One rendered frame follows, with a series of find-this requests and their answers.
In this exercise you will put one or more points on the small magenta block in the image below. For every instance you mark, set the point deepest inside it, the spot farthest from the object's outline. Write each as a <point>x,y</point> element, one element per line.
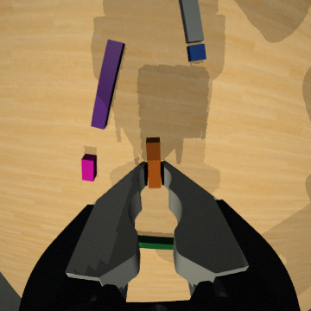
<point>89,167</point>

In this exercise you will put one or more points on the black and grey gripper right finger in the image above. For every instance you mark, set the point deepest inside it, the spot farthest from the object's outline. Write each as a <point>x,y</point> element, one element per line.
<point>212,242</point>

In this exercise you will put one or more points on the green rod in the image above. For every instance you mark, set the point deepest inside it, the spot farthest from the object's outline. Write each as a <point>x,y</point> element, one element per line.
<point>160,243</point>

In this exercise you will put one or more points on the small blue cube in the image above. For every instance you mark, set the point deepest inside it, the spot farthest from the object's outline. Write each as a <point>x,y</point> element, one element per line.
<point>196,52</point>

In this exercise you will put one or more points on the purple rod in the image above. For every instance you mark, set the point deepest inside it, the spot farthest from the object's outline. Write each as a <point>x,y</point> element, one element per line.
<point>106,83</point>

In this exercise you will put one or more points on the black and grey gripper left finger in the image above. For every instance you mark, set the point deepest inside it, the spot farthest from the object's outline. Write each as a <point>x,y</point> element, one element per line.
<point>99,246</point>

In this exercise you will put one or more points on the orange rod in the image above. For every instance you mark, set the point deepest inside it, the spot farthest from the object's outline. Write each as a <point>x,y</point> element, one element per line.
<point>153,148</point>

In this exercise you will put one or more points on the grey rod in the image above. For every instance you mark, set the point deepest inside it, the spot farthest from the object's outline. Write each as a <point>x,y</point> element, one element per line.
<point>190,14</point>

